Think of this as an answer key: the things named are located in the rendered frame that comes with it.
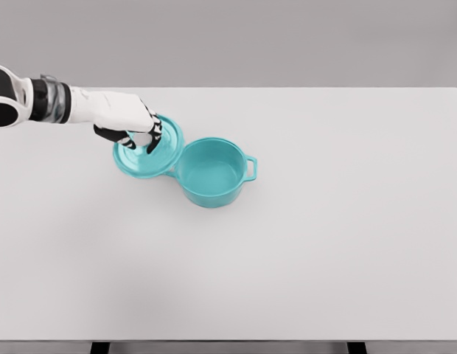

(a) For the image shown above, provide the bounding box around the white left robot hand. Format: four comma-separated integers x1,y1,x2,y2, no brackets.
93,91,163,155

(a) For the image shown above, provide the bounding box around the teal pot lid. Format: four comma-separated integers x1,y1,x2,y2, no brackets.
112,114,185,180

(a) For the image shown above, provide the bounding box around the teal pot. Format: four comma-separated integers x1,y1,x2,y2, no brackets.
168,137,259,209

